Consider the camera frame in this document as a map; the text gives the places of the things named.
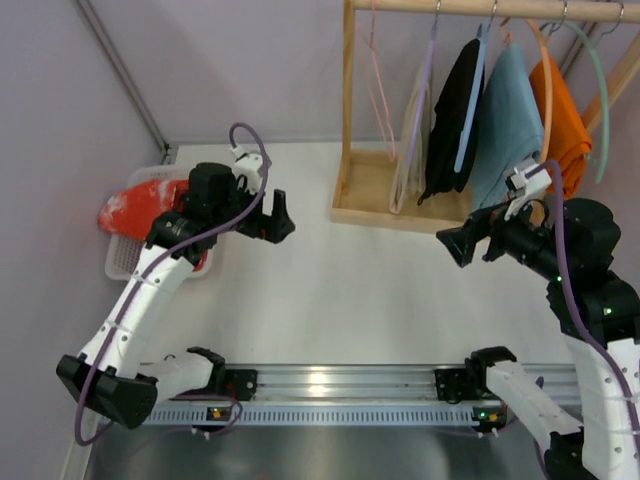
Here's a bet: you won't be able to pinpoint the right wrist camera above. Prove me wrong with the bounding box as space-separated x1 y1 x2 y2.
504 159 552 221

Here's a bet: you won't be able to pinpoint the black trousers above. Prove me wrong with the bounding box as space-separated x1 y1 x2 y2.
417 39 484 205

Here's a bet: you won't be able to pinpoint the red white patterned trousers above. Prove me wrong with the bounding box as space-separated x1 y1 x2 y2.
98 176 210 280

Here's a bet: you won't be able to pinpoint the grey slotted cable duct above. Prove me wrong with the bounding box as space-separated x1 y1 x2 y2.
144 403 479 427

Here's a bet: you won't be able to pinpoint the wooden clothes rack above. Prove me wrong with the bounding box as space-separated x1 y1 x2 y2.
330 1 639 234

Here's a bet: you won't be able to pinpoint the pink wire hanger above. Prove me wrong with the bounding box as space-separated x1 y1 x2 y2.
356 0 397 162

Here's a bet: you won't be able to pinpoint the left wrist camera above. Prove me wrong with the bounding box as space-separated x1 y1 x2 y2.
230 145 271 194

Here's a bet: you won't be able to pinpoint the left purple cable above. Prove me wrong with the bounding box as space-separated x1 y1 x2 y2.
73 122 274 446

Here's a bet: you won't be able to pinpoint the orange hanger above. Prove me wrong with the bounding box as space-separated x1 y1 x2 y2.
502 20 552 163

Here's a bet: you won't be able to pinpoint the blue hanger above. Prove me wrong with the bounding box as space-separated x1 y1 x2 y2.
454 22 490 173

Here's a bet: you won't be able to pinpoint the purple hanger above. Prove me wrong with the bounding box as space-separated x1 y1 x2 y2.
405 14 439 168

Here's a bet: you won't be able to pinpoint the beige trousers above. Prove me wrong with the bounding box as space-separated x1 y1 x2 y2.
389 60 432 214

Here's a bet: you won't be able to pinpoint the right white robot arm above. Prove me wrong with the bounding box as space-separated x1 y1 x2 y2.
436 198 639 479

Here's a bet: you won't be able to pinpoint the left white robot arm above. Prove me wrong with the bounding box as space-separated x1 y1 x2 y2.
56 153 295 429

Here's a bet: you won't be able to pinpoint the orange trousers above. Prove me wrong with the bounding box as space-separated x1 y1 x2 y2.
546 58 592 200

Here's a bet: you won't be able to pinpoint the green hanger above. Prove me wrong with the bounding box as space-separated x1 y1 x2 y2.
541 21 611 185

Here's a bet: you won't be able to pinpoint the light blue trousers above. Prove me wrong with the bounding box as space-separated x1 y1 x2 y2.
469 44 544 210

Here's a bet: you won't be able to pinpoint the aluminium mounting rail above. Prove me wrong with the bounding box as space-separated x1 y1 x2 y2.
139 362 581 402

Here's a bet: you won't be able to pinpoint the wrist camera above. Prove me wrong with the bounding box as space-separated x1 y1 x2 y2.
230 145 271 194
504 159 552 221

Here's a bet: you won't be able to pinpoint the white plastic basket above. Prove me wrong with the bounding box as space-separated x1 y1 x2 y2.
98 165 191 281

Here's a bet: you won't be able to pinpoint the aluminium corner frame post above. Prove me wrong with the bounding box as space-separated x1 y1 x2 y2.
72 0 170 160

